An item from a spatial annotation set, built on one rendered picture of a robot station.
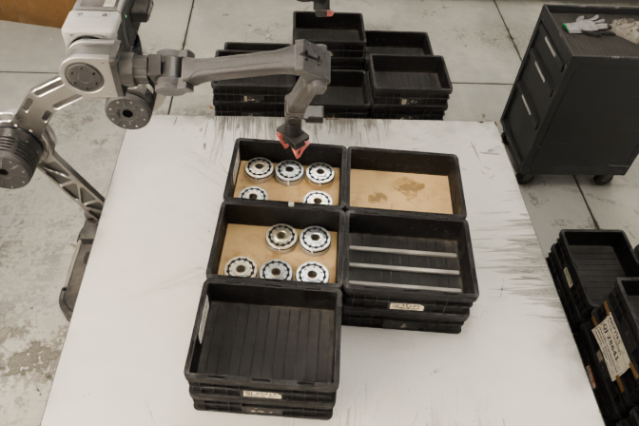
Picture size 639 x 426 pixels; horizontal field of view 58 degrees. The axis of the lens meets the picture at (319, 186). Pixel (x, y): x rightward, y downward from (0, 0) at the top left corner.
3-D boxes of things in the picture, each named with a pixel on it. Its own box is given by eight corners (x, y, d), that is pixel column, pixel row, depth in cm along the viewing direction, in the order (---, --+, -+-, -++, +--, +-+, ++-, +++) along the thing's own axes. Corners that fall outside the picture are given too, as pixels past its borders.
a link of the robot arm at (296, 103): (309, 43, 141) (309, 85, 140) (332, 45, 143) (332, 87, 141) (283, 93, 183) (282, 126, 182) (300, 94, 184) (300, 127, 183)
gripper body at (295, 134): (290, 124, 199) (290, 107, 193) (310, 140, 194) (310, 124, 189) (276, 132, 196) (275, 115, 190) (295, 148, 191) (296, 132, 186)
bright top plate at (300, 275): (296, 290, 173) (296, 289, 173) (295, 262, 180) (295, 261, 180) (329, 289, 174) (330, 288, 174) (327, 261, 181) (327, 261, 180)
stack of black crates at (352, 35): (291, 105, 342) (293, 40, 309) (291, 74, 362) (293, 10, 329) (358, 106, 344) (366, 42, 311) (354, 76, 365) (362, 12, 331)
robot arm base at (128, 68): (125, 77, 152) (115, 38, 144) (155, 78, 153) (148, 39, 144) (118, 98, 147) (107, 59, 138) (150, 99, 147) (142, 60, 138)
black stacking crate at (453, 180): (342, 231, 195) (345, 209, 187) (344, 168, 215) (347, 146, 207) (458, 240, 195) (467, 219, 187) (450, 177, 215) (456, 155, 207)
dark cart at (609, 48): (512, 189, 325) (572, 55, 259) (493, 135, 355) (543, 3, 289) (614, 191, 329) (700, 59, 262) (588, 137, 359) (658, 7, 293)
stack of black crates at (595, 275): (635, 335, 250) (662, 307, 233) (569, 335, 248) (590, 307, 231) (602, 259, 277) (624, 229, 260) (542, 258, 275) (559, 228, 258)
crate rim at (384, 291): (341, 292, 168) (342, 288, 166) (344, 213, 188) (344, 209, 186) (478, 302, 168) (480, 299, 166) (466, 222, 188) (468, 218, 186)
